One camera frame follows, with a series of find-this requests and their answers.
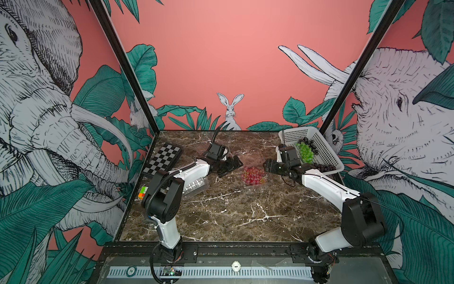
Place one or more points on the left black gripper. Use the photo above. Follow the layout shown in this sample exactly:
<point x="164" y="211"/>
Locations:
<point x="231" y="165"/>

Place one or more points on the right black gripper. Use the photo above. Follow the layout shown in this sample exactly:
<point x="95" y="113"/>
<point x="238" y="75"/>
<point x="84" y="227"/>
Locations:
<point x="271" y="163"/>

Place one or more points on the green grape bunch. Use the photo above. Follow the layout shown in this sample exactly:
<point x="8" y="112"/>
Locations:
<point x="306" y="155"/>

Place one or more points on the red grape bunch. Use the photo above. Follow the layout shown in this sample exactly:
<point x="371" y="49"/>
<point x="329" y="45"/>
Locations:
<point x="253" y="176"/>

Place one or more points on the white plastic perforated basket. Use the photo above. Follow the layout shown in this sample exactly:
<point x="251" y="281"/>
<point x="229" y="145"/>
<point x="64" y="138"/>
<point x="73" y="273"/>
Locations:
<point x="290" y="137"/>

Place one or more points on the clear plastic clamshell container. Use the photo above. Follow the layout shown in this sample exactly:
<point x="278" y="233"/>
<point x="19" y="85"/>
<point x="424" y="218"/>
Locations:
<point x="253" y="160"/>

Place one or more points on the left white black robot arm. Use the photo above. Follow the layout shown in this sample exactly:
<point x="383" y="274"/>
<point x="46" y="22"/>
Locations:
<point x="164" y="194"/>

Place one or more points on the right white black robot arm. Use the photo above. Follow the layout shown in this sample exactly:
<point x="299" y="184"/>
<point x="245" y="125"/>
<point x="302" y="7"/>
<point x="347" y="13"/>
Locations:
<point x="362" y="219"/>

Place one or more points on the dark purple grape bunch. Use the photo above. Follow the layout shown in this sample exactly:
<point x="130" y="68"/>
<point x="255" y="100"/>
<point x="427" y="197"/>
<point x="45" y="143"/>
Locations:
<point x="324" y="167"/>
<point x="310" y="144"/>

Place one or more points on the black white checkerboard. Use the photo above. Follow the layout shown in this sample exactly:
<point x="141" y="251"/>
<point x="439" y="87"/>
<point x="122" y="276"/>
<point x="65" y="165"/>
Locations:
<point x="165" y="159"/>

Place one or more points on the colourful rubik cube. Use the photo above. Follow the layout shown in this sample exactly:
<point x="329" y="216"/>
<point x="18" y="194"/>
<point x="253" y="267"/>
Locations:
<point x="142" y="192"/>

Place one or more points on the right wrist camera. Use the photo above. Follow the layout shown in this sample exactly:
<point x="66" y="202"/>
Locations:
<point x="288" y="155"/>

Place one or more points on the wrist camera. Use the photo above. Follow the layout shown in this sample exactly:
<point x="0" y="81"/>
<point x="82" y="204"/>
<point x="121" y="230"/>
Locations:
<point x="288" y="155"/>
<point x="216" y="151"/>

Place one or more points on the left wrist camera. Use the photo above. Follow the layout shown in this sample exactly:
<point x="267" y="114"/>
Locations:
<point x="216" y="151"/>

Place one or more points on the black front mounting rail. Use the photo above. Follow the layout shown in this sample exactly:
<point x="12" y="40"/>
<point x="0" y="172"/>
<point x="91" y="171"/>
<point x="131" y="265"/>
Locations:
<point x="192" y="251"/>

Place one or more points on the white slotted cable duct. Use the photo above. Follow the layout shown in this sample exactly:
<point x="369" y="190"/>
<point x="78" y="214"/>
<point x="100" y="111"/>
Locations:
<point x="200" y="272"/>

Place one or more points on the left black frame post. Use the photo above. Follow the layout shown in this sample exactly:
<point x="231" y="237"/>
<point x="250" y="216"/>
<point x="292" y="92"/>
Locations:
<point x="116" y="45"/>

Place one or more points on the black frame post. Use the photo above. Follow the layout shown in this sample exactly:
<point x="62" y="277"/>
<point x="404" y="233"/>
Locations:
<point x="386" y="20"/>
<point x="116" y="45"/>

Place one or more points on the right black frame post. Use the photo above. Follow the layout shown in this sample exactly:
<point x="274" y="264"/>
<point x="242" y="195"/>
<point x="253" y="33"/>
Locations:
<point x="386" y="20"/>

